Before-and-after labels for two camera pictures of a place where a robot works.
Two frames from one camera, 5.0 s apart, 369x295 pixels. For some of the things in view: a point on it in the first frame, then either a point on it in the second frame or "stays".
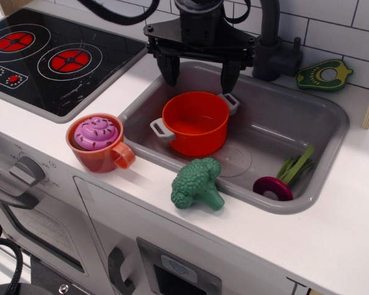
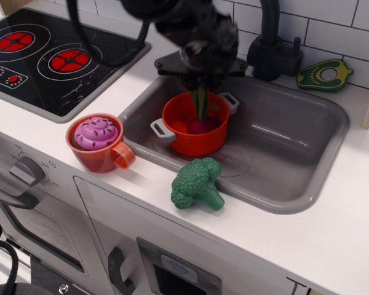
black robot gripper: [200, 32] to [209, 51]
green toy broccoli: [195, 180] stays
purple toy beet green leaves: [278, 188] to [202, 125]
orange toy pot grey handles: [196, 123] stays
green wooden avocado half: [326, 75] stays
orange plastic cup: [95, 141] stays
